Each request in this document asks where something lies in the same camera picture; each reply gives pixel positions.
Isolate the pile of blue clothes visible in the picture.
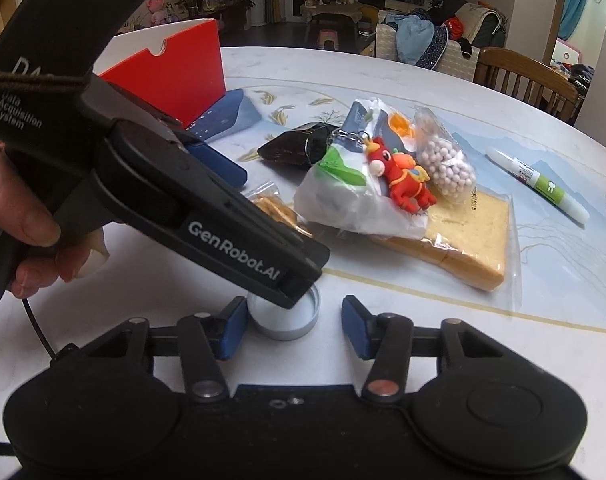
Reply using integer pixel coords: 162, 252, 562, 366
383, 12, 452, 69

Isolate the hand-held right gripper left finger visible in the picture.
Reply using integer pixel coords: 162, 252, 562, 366
85, 297, 249, 404

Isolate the wooden chair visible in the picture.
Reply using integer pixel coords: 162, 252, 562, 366
472, 46, 584, 127

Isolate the small low table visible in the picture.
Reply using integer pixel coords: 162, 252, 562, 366
302, 2, 367, 45

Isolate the clear bag of white beads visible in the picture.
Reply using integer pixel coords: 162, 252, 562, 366
412, 107, 477, 207

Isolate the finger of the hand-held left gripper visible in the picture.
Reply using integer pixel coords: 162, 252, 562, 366
153, 112, 249, 192
218, 185, 331, 310

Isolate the blue printed envelope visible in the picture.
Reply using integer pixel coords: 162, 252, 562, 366
183, 90, 262, 142

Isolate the black cable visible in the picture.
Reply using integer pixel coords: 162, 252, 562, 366
21, 298, 64, 362

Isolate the white jar lid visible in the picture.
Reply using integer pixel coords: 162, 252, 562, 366
247, 284, 322, 342

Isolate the white and green pen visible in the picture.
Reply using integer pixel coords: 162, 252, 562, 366
485, 145, 590, 225

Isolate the person's left hand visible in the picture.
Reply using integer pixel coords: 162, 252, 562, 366
0, 134, 109, 300

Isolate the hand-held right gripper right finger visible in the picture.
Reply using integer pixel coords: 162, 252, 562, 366
341, 295, 506, 405

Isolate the white and green plastic bag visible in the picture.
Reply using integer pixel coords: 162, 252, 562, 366
293, 145, 430, 242

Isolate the sofa with yellow cover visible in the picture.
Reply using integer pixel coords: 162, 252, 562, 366
375, 2, 510, 82

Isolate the dark brown snack packet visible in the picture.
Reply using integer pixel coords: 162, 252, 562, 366
257, 122, 344, 169

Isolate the bread slice in clear bag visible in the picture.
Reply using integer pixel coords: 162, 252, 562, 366
370, 189, 524, 307

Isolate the red cardboard box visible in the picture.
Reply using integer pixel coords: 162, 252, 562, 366
93, 18, 228, 129

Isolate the red cartoon keychain toy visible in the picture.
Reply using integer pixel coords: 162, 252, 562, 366
365, 135, 438, 216

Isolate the dark tv stand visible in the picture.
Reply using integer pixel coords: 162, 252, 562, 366
127, 0, 257, 35

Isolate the clear bag of biscuit sticks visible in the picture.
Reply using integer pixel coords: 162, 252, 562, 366
243, 180, 314, 241

